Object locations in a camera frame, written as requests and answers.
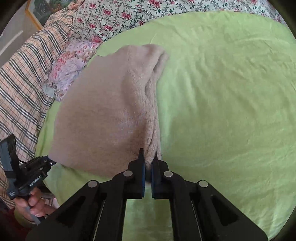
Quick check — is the plaid blanket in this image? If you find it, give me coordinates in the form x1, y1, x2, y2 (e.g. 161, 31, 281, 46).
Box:
0, 6, 80, 209

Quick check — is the person's left hand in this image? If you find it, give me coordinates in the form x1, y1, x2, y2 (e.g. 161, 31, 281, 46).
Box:
14, 187, 56, 219

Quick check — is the beige knit sweater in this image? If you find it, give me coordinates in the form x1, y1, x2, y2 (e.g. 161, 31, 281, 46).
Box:
48, 44, 170, 178

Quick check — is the light green sheet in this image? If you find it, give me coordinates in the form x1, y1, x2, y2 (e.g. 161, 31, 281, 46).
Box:
35, 11, 296, 241

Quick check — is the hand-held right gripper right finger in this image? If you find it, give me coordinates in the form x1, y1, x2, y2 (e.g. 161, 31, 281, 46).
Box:
150, 153, 269, 241

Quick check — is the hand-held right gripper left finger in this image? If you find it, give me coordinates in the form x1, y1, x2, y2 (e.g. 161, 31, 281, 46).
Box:
25, 148, 147, 241

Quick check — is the floral bed sheet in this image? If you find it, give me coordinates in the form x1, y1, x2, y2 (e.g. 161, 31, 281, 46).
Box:
69, 0, 287, 48

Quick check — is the person's dark red clothing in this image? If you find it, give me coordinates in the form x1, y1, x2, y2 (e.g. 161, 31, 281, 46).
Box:
0, 202, 34, 241

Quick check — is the framed wall picture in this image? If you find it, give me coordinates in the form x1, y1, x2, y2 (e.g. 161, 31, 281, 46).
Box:
24, 0, 70, 31

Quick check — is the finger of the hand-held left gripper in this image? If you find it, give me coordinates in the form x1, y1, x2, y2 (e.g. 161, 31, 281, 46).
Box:
32, 159, 57, 171
20, 156, 48, 164

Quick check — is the pastel floral folded cloth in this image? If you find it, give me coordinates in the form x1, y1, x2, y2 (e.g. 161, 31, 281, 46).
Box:
41, 38, 104, 102

